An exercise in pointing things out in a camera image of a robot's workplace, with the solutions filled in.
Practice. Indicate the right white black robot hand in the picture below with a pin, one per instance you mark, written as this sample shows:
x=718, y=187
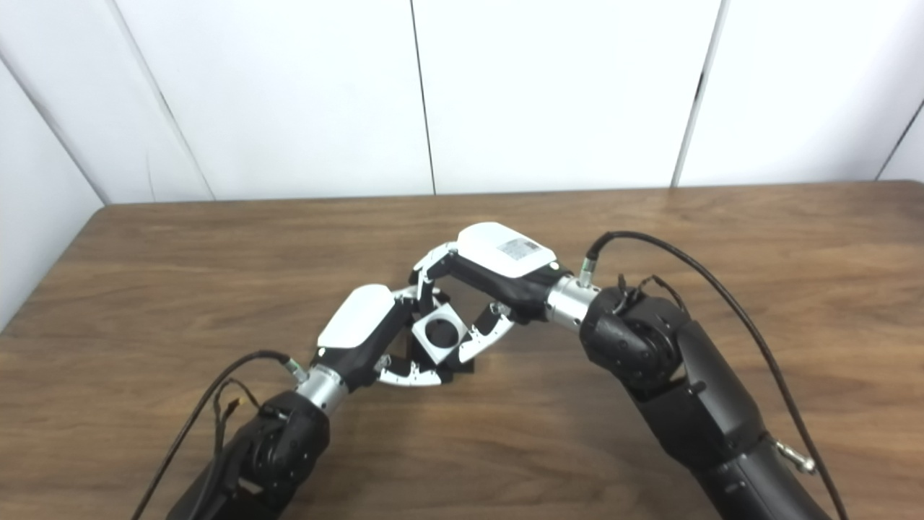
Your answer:
x=505, y=260

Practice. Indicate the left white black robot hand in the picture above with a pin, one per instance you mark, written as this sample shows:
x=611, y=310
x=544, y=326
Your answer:
x=357, y=321

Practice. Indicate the black peg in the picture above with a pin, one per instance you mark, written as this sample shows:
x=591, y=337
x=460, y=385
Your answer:
x=440, y=332

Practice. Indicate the white square piece with hole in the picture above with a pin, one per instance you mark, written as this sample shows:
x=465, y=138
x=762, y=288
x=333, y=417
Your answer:
x=439, y=354

